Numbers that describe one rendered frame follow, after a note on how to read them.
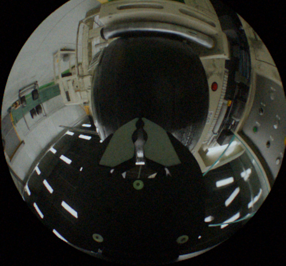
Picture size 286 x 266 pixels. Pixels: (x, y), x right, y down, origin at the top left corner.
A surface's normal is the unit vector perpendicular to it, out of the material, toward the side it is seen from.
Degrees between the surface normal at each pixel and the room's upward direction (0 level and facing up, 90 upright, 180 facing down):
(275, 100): 90
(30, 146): 90
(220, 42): 90
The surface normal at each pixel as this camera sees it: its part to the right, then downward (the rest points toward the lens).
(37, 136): 0.99, 0.07
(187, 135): 0.03, 0.48
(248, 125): -1.00, 0.03
